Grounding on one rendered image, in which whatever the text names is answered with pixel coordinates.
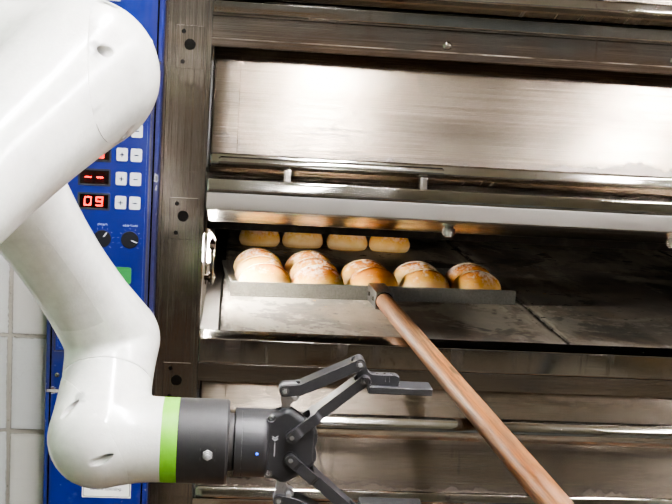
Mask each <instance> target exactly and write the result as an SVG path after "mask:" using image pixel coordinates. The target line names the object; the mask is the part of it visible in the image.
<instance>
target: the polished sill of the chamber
mask: <svg viewBox="0 0 672 504"><path fill-rule="evenodd" d="M429 340H430V341H431V342H432V343H433V344H434V346H435V347H436V348H437V349H438V350H439V351H440V352H441V353H442V355H443V356H444V357H445V358H446V359H447V360H448V361H449V362H450V364H451V365H452V366H453V367H454V368H455V369H456V370H457V372H472V373H498V374H524V375H550V376H576V377H602V378H628V379H654V380H672V349H667V348H643V347H618V346H594V345H570V344H545V343H521V342H496V341H472V340H448V339H429ZM356 354H360V355H362V356H363V358H364V360H365V363H366V367H367V369H394V370H420V371H429V370H428V369H427V367H426V366H425V365H424V364H423V362H422V361H421V360H420V359H419V357H418V356H417V355H416V354H415V352H414V351H413V350H412V349H411V347H410V346H409V345H408V344H407V342H406V341H405V340H404V339H403V338H399V337H374V336H350V335H325V334H301V333H277V332H252V331H228V330H203V329H202V330H200V335H199V346H198V362H211V363H237V364H263V365H289V366H315V367H328V366H331V365H333V364H335V363H338V362H340V361H343V360H345V359H347V358H349V357H352V356H354V355H356Z"/></svg>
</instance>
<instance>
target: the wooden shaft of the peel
mask: <svg viewBox="0 0 672 504"><path fill-rule="evenodd" d="M376 304H377V306H378V307H379V309H380V310H381V311H382V312H383V314H384V315H385V316H386V317H387V319H388V320H389V321H390V322H391V324H392V325H393V326H394V327H395V329H396V330H397V331H398V332H399V334H400V335H401V336H402V337H403V339H404V340H405V341H406V342H407V344H408V345H409V346H410V347H411V349H412V350H413V351H414V352H415V354H416V355H417V356H418V357H419V359H420V360H421V361H422V362H423V364H424V365H425V366H426V367H427V369H428V370H429V371H430V372H431V374H432V375H433V376H434V377H435V379H436V380H437V381H438V382H439V384H440V385H441V386H442V387H443V389H444V390H445V391H446V392H447V394H448V395H449V396H450V397H451V399H452V400H453V401H454V402H455V404H456V405H457V406H458V407H459V409H460V410H461V411H462V412H463V414H464V415H465V416H466V417H467V419H468V420H469V421H470V422H471V424H472V425H473V426H474V427H475V429H476V430H477V431H478V432H479V434H480V435H481V436H482V437H483V439H484V440H485V441H486V442H487V444H488V445H489V446H490V447H491V449H492V450H493V451H494V452H495V454H496V455H497V456H498V457H499V459H500V460H501V461H502V462H503V464H504V465H505V466H506V467H507V469H508V470H509V471H510V472H511V474H512V475H513V476H514V477H515V479H516V480H517V481H518V482H519V484H520V485H521V486H522V487H523V489H524V490H525V491H526V492H527V494H528V495H529V496H530V497H531V499H532V500H533V501H534V502H535V504H574V502H573V501H572V500H571V499H570V498H569V497H568V496H567V494H566V493H565V492H564V491H563V490H562V489H561V488H560V487H559V485H558V484H557V483H556V482H555V481H554V480H553V479H552V478H551V476H550V475H549V474H548V473H547V472H546V471H545V470H544V469H543V467H542V466H541V465H540V464H539V463H538V462H537V461H536V460H535V458H534V457H533V456H532V455H531V454H530V453H529V452H528V450H527V449H526V448H525V447H524V446H523V445H522V444H521V443H520V441H519V440H518V439H517V438H516V437H515V436H514V435H513V434H512V432H511V431H510V430H509V429H508V428H507V427H506V426H505V425H504V423H503V422H502V421H501V420H500V419H499V418H498V417H497V416H496V414H495V413H494V412H493V411H492V410H491V409H490V408H489V406H488V405H487V404H486V403H485V402H484V401H483V400H482V399H481V397H480V396H479V395H478V394H477V393H476V392H475V391H474V390H473V388H472V387H471V386H470V385H469V384H468V383H467V382H466V381H465V379H464V378H463V377H462V376H461V375H460V374H459V373H458V372H457V370H456V369H455V368H454V367H453V366H452V365H451V364H450V362H449V361H448V360H447V359H446V358H445V357H444V356H443V355H442V353H441V352H440V351H439V350H438V349H437V348H436V347H435V346H434V344H433V343H432V342H431V341H430V340H429V339H428V338H427V337H426V335H425V334H424V333H423V332H422V331H421V330H420V329H419V327H418V326H417V325H416V324H415V323H414V322H413V321H412V320H411V318H410V317H409V316H408V315H407V314H406V313H405V312H404V311H403V309H402V308H401V307H400V306H399V305H398V304H397V303H396V302H395V300H394V299H393V298H392V297H391V296H390V295H389V294H386V293H383V294H380V295H379V296H378V297H377V300H376Z"/></svg>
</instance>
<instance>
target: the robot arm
mask: <svg viewBox="0 0 672 504"><path fill-rule="evenodd" d="M159 85H160V66H159V60H158V56H157V53H156V50H155V47H154V45H153V42H152V40H151V39H150V37H149V35H148V33H147V32H146V30H145V29H144V28H143V27H142V25H141V24H140V23H139V22H138V21H137V20H136V19H135V18H134V17H133V16H132V15H131V14H129V13H128V12H127V11H125V10H124V9H122V8H121V7H119V6H117V5H115V4H113V3H111V2H109V1H106V0H0V254H1V255H2V257H3V258H4V259H5V260H6V261H7V263H8V264H9V265H10V266H11V267H12V269H13V270H14V271H15V273H16V274H17V275H18V276H19V278H20V279H21V280H22V282H23V283H24V284H25V286H26V287H27V288H28V290H29V291H30V293H31V294H32V296H33V297H34V299H35V300H36V302H37V303H38V305H39V306H40V308H41V309H42V311H43V312H44V314H45V316H46V317H47V319H48V321H49V322H50V324H51V326H52V327H53V329H54V331H55V333H56V335H57V336H58V338H59V340H60V342H61V344H62V346H63V348H64V363H63V372H62V379H61V382H60V386H59V391H58V395H57V399H56V403H55V407H54V410H53V414H52V417H51V420H50V424H49V427H48V433H47V446H48V451H49V455H50V457H51V460H52V462H53V464H54V465H55V467H56V468H57V470H58V471H59V472H60V473H61V474H62V475H63V476H64V477H65V478H66V479H67V480H69V481H70V482H72V483H74V484H76V485H79V486H81V487H85V488H90V489H105V488H110V487H115V486H120V485H127V484H134V483H149V482H161V483H193V484H225V483H226V482H227V471H233V477H256V478H266V477H270V478H273V479H275V480H277V482H276V488H275V490H274V491H273V504H320V503H318V502H316V501H314V500H312V499H310V498H308V497H306V496H304V495H302V494H301V493H298V492H296V491H294V489H293V487H292V486H290V485H288V484H287V483H286V482H287V481H289V480H291V479H293V478H294V477H296V476H297V475H300V476H301V477H302V478H303V479H304V480H305V481H307V482H308V483H309V484H310V485H313V486H314V487H315V488H316V489H317V490H318V491H319V492H321V493H322V494H323V495H324V496H325V497H326V498H327V499H328V500H330V501H331V502H332V503H333V504H356V503H355V502H354V501H353V500H352V499H350V498H349V497H348V496H347V495H346V494H345V493H344V492H343V491H341V490H340V489H339V488H338V487H337V486H336V485H335V484H334V483H332V482H331V481H330V480H329V479H328V478H327V477H326V476H325V475H323V474H322V473H321V472H320V471H319V470H318V469H317V467H316V466H315V465H314V462H315V461H316V455H317V454H316V449H315V446H316V443H317V439H318V433H317V428H316V426H317V425H318V424H319V423H321V422H322V420H323V419H324V418H325V417H327V416H328V415H329V414H331V413H332V412H333V411H335V410H336V409H337V408H339V407H340V406H341V405H343V404H344V403H345V402H347V401H348V400H349V399H351V398H352V397H353V396H355V395H356V394H358V393H359V392H360V391H361V390H363V389H364V388H367V390H368V393H369V394H389V395H416V396H432V392H433V389H432V387H431V386H430V384H429V383H428V382H411V381H399V376H398V374H396V373H394V372H372V371H369V370H368V369H367V367H366V363H365V360H364V358H363V356H362V355H360V354H356V355H354V356H352V357H349V358H347V359H345V360H343V361H340V362H338V363H335V364H333V365H331V366H328V367H326V368H324V369H321V370H319V371H317V372H315V373H312V374H310V375H308V376H305V377H303V378H301V379H296V380H283V381H281V382H280V383H279V393H280V395H281V406H280V407H278V408H275V409H268V408H243V407H236V413H230V401H229V399H211V398H184V397H160V396H152V384H153V377H154V371H155V365H156V360H157V356H158V351H159V346H160V331H159V326H158V323H157V321H156V318H155V316H154V315H153V313H152V312H151V310H150V309H149V308H148V307H147V306H146V305H145V303H144V302H143V301H142V300H141V299H140V298H139V297H138V295H137V294H136V293H135V292H134V291H133V290H132V288H131V287H130V286H129V285H128V284H127V282H126V281H125V280H124V278H123V277H122V276H121V274H120V273H119V272H118V270H117V269H116V268H115V266H114V265H113V263H112V262H111V260H110V259H109V257H108V256H107V254H106V253H105V251H104V250H103V248H102V247H101V245H100V243H99V242H98V240H97V239H96V237H95V235H94V233H93V232H92V230H91V228H90V227H89V225H88V223H87V221H86V219H85V218H84V216H83V214H82V212H81V210H80V208H79V206H78V204H77V202H76V200H75V198H74V196H73V194H72V192H71V190H70V188H69V185H68V182H70V181H71V180H72V179H73V178H74V177H76V176H77V175H78V174H79V173H81V172H82V171H83V170H84V169H86V168H87V167H88V166H89V165H91V164H92V163H93V162H95V161H96V160H97V159H98V158H100V157H101V156H103V155H104V154H105V153H107V152H108V151H109V150H111V149H112V148H113V147H115V146H116V145H117V144H119V143H120V142H122V141H124V140H125V139H127V138H128V137H129V136H131V135H132V134H133V133H134V132H136V131H137V130H138V129H139V128H140V127H141V125H142V124H143V123H144V122H145V121H146V119H147V118H148V116H149V115H150V113H151V111H152V109H153V107H154V105H155V102H156V99H157V96H158V91H159ZM356 372H357V374H355V375H354V376H353V377H351V378H350V379H349V380H347V381H346V382H345V383H343V384H342V385H341V386H339V387H338V388H337V389H335V390H334V391H333V392H331V393H330V394H329V395H327V396H326V397H325V398H323V399H322V400H321V401H319V402H318V403H317V404H315V405H312V406H310V407H309V408H308V409H306V410H305V411H304V412H302V413H300V412H299V411H297V410H296V409H295V408H294V407H292V406H291V404H292V403H293V402H295V401H297V400H298V399H299V397H300V396H301V395H305V394H307V393H310V392H312V391H314V390H317V389H319V388H321V387H324V386H326V385H328V384H331V383H333V382H335V381H338V380H340V379H342V378H344V377H347V376H349V375H351V374H354V373H356Z"/></svg>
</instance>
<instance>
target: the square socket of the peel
mask: <svg viewBox="0 0 672 504"><path fill-rule="evenodd" d="M383 293H386V294H389V295H390V296H391V297H392V298H393V292H392V291H391V290H390V289H389V288H388V287H387V286H386V285H385V284H384V283H368V290H367V300H368V301H369V302H370V303H371V305H372V306H373V307H374V309H376V310H380V309H379V307H378V306H377V304H376V300H377V297H378V296H379V295H380V294H383Z"/></svg>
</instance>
